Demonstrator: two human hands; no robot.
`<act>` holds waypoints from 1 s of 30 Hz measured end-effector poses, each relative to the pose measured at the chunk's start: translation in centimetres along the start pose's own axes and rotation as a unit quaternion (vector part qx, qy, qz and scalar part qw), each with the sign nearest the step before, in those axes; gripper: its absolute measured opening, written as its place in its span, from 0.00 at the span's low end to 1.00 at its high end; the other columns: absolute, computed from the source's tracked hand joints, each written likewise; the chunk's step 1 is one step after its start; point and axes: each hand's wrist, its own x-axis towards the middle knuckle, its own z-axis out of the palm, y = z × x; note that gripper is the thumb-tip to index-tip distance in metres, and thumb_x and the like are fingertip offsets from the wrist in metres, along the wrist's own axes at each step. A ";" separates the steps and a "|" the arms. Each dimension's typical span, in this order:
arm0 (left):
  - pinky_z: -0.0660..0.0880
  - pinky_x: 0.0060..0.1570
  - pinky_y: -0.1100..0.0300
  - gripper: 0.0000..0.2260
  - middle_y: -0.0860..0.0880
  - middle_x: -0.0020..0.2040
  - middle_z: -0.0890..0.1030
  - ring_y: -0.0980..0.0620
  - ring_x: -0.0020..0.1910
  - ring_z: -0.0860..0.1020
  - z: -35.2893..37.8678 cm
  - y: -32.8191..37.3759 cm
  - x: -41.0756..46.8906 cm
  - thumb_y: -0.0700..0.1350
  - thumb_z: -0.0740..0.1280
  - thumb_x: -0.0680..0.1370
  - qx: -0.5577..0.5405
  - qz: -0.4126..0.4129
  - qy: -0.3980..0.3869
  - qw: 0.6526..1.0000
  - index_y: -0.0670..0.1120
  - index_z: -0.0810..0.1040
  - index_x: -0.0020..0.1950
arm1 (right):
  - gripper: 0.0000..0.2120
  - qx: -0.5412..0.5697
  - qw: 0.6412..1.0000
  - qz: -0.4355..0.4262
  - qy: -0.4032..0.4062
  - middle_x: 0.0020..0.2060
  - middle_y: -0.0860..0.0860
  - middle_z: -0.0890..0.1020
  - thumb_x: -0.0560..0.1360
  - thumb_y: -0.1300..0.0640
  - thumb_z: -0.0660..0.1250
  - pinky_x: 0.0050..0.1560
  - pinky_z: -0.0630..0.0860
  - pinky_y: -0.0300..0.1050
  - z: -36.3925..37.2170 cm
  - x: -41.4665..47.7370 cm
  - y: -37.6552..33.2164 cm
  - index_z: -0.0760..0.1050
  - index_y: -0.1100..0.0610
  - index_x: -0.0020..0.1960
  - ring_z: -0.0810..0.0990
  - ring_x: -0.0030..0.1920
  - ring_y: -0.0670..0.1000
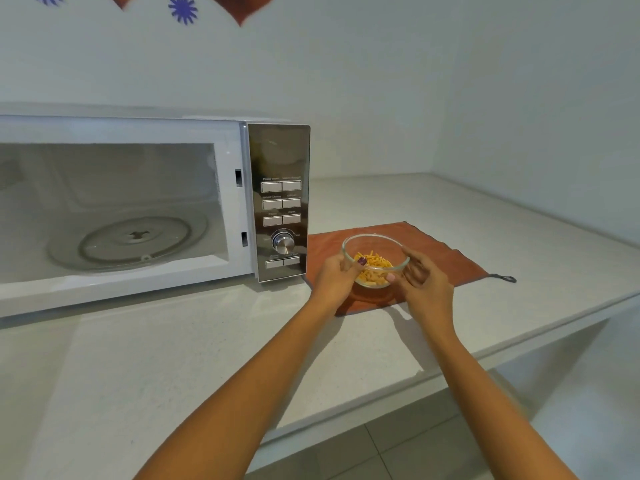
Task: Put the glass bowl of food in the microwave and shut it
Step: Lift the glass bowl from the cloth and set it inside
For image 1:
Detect person's right hand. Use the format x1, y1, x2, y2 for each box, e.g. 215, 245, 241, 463
386, 247, 457, 329

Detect person's left hand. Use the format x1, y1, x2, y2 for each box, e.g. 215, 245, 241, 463
311, 253, 370, 311

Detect clear glass bowl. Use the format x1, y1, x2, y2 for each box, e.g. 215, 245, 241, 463
341, 233, 411, 291

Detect person's left forearm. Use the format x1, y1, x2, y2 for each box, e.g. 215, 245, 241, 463
134, 294, 342, 480

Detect person's right forearm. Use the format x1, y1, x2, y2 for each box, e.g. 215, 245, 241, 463
424, 315, 579, 480

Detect yellow snack sticks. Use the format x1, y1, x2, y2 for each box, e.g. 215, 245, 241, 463
353, 252, 396, 288

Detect orange cloth with black loop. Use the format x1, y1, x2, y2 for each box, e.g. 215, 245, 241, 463
305, 221, 517, 317

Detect white microwave oven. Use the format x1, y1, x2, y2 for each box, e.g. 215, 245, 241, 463
0, 102, 311, 318

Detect round glass microwave turntable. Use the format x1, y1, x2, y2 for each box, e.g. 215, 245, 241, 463
47, 214, 209, 271

